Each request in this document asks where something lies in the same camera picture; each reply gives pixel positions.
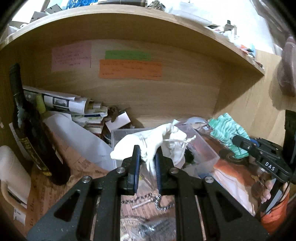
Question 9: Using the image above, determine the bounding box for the teal knitted cloth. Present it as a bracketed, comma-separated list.
[208, 113, 250, 159]

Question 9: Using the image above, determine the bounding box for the beaded chain bracelet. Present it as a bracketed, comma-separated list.
[121, 193, 176, 212]

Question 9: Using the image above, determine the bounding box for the stack of newspapers and magazines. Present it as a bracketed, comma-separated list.
[23, 86, 108, 135]

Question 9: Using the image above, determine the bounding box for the white drawstring cloth bag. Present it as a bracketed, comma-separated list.
[110, 123, 196, 172]

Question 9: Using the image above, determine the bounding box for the white folded card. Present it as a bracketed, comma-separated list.
[105, 111, 130, 132]

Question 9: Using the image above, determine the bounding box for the clear plastic box lid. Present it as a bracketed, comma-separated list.
[44, 114, 116, 171]

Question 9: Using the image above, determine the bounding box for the dark wine bottle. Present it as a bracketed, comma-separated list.
[9, 63, 71, 186]

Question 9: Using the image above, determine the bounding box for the orange paper note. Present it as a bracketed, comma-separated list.
[98, 59, 163, 81]

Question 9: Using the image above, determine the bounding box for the pink paper note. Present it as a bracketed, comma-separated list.
[51, 41, 92, 72]

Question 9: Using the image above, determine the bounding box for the clear plastic storage box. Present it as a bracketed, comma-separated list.
[110, 123, 219, 189]

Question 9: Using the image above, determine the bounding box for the white mug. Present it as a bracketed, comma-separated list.
[1, 146, 31, 212]

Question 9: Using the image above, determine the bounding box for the right hand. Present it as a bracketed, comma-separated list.
[260, 180, 290, 204]

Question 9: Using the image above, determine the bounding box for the green paper note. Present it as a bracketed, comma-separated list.
[105, 50, 152, 61]

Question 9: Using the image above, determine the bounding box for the wooden shelf unit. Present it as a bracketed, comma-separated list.
[1, 4, 264, 126]

